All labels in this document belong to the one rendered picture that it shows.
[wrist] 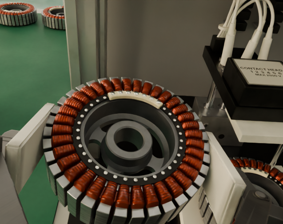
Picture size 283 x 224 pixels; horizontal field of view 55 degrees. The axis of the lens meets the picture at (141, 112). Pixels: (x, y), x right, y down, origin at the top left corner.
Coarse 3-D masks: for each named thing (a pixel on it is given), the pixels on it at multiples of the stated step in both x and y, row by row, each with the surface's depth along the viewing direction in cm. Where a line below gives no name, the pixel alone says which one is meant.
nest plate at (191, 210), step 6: (282, 168) 36; (198, 192) 32; (192, 198) 31; (198, 198) 31; (192, 204) 31; (198, 204) 31; (186, 210) 30; (192, 210) 30; (198, 210) 30; (180, 216) 30; (186, 216) 29; (192, 216) 30; (198, 216) 30; (180, 222) 30; (186, 222) 29; (192, 222) 29; (198, 222) 29
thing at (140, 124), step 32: (96, 96) 20; (128, 96) 20; (160, 96) 20; (64, 128) 17; (96, 128) 20; (128, 128) 19; (160, 128) 21; (192, 128) 19; (64, 160) 15; (128, 160) 18; (160, 160) 19; (192, 160) 17; (64, 192) 15; (96, 192) 15; (128, 192) 15; (160, 192) 15; (192, 192) 16
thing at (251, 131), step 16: (208, 48) 37; (240, 48) 38; (208, 64) 36; (240, 64) 29; (256, 64) 29; (272, 64) 29; (224, 80) 30; (240, 80) 26; (256, 80) 26; (272, 80) 27; (208, 96) 38; (224, 96) 30; (240, 96) 26; (256, 96) 26; (272, 96) 26; (240, 112) 27; (256, 112) 27; (272, 112) 27; (240, 128) 27; (256, 128) 27; (272, 128) 27
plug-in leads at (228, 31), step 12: (240, 0) 32; (252, 0) 31; (264, 0) 30; (264, 12) 32; (228, 24) 35; (216, 36) 36; (228, 36) 30; (252, 36) 33; (216, 48) 36; (228, 48) 31; (252, 48) 31; (264, 48) 31
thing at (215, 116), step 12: (192, 108) 42; (204, 108) 39; (216, 108) 39; (204, 120) 37; (216, 120) 38; (228, 120) 38; (216, 132) 39; (228, 132) 39; (228, 144) 40; (240, 144) 41
